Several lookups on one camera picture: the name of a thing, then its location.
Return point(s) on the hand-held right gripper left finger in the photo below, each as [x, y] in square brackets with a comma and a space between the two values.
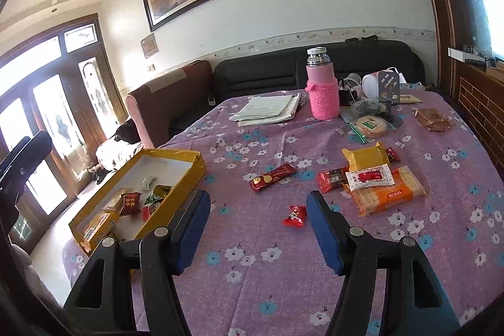
[193, 233]

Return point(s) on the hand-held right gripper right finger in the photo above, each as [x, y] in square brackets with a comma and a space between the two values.
[325, 233]

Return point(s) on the bright red snack packet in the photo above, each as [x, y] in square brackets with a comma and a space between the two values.
[151, 212]

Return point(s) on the green snack packet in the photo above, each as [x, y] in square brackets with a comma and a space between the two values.
[159, 194]

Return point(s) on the yellow cardboard box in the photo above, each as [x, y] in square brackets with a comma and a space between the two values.
[173, 170]

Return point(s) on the dark red chestnut packet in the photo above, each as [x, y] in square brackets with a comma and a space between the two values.
[130, 204]

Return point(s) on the small red candy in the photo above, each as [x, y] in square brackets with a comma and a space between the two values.
[294, 216]

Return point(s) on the wooden glass door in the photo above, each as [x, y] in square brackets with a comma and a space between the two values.
[47, 115]

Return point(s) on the red brown-print snack packet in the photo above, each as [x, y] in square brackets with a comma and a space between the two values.
[332, 180]

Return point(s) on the small white sachet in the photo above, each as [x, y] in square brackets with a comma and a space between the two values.
[146, 182]

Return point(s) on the white red-label snack packet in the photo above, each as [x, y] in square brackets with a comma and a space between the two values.
[370, 178]

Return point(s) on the long red snack packet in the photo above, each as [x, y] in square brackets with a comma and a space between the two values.
[271, 178]

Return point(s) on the orange cracker packet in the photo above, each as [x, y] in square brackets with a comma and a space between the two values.
[393, 196]

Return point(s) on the mustard yellow snack packet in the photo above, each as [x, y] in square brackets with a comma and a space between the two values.
[364, 157]

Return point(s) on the white patterned cushion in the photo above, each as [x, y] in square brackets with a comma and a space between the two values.
[114, 155]

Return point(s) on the purple floral tablecloth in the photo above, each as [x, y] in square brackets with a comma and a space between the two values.
[275, 147]

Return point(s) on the small dark red packet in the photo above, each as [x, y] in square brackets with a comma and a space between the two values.
[392, 155]

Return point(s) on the black bag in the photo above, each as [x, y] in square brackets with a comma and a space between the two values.
[126, 131]

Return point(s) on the round crackers clear packet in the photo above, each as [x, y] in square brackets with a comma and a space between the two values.
[372, 125]

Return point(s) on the clear plastic bag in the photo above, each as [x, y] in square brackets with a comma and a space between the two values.
[362, 109]

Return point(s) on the folded newspaper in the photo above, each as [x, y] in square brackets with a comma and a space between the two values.
[267, 109]

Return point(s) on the brown armchair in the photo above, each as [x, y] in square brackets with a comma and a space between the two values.
[165, 100]

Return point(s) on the pink knit-sleeved thermos bottle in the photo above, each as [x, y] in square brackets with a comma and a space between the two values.
[323, 96]

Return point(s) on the small black device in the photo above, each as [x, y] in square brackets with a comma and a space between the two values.
[347, 94]

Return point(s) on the brown snack packet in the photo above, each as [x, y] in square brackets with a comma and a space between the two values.
[431, 120]

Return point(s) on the clear plastic cup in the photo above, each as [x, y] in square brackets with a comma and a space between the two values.
[352, 80]

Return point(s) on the white round container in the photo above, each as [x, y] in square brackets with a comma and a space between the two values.
[370, 84]

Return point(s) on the beige long packet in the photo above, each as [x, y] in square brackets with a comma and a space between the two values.
[409, 98]

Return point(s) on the black phone stand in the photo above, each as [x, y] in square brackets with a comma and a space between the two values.
[390, 88]

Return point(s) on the small framed certificate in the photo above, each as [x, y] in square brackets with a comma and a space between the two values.
[149, 45]

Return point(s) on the black leather sofa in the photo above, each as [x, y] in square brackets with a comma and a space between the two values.
[256, 76]

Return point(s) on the wooden partition cabinet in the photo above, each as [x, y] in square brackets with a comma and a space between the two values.
[472, 103]

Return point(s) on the white shelf ledge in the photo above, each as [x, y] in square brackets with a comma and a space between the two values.
[470, 55]

